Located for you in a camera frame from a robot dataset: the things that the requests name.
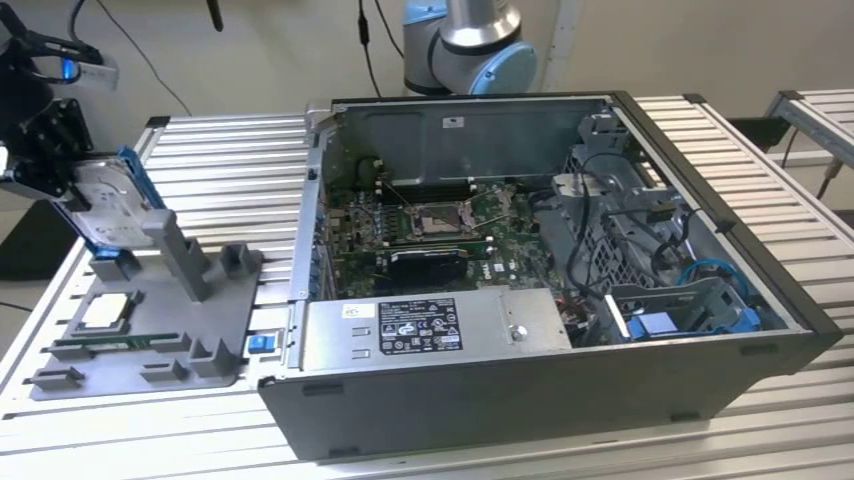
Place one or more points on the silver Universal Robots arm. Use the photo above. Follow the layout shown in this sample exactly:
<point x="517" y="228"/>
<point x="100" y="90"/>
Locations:
<point x="468" y="30"/>

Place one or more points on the silver CPU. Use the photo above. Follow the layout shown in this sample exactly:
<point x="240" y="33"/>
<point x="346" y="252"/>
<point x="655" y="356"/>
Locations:
<point x="108" y="310"/>

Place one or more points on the blue case latch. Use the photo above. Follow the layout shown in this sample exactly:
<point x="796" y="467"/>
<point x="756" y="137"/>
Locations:
<point x="261" y="344"/>

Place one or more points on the grey perforated metal cage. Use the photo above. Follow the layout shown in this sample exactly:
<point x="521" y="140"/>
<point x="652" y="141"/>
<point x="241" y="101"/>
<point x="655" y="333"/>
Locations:
<point x="621" y="260"/>

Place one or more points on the RAM slot with green stick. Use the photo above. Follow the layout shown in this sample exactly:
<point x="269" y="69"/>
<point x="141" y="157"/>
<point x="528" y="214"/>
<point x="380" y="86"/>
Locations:
<point x="437" y="244"/>

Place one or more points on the black box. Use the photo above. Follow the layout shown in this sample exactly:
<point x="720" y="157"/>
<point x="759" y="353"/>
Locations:
<point x="757" y="131"/>

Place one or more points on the blue plastic bay clip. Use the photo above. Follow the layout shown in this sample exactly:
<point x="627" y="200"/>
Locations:
<point x="656" y="325"/>

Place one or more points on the grey plastic case bracket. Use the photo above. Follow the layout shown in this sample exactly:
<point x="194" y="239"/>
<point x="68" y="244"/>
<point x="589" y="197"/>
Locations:
<point x="601" y="130"/>

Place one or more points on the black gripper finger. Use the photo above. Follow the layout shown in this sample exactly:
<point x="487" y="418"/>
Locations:
<point x="61" y="125"/>
<point x="77" y="204"/>

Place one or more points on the black RAM slot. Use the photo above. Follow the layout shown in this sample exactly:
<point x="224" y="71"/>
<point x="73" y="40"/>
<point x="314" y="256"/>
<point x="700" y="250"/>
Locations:
<point x="430" y="191"/>

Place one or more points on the black open PC case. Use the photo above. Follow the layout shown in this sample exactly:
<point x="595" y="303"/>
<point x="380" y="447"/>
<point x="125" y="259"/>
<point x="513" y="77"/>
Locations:
<point x="468" y="415"/>

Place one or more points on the grey plastic parts rack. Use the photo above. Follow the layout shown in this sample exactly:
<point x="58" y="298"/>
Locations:
<point x="154" y="320"/>

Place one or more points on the green motherboard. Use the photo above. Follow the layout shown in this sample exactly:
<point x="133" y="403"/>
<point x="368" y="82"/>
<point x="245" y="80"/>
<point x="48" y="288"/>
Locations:
<point x="515" y="240"/>

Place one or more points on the black graphics card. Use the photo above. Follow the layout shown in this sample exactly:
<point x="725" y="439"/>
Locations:
<point x="428" y="272"/>

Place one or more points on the thin metal locking lever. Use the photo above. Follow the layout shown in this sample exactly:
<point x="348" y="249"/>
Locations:
<point x="397" y="194"/>

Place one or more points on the grey power supply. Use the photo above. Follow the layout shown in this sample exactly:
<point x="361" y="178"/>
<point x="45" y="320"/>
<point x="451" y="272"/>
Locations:
<point x="334" y="340"/>

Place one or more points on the hard disk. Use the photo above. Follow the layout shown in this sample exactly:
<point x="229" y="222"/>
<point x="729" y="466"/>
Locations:
<point x="110" y="210"/>

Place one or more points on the grey disk bay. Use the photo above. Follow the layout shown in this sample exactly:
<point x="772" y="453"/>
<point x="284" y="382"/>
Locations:
<point x="695" y="300"/>

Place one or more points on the green RAM stick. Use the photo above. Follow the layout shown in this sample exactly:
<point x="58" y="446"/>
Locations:
<point x="114" y="344"/>

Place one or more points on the CPU socket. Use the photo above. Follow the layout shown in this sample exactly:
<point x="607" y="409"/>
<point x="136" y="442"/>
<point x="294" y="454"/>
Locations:
<point x="441" y="217"/>

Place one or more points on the metal slat side table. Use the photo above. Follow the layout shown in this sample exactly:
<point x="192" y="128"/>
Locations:
<point x="828" y="115"/>

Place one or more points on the black antenna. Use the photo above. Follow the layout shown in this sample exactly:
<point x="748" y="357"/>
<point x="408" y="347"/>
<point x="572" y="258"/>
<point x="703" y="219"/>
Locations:
<point x="216" y="15"/>

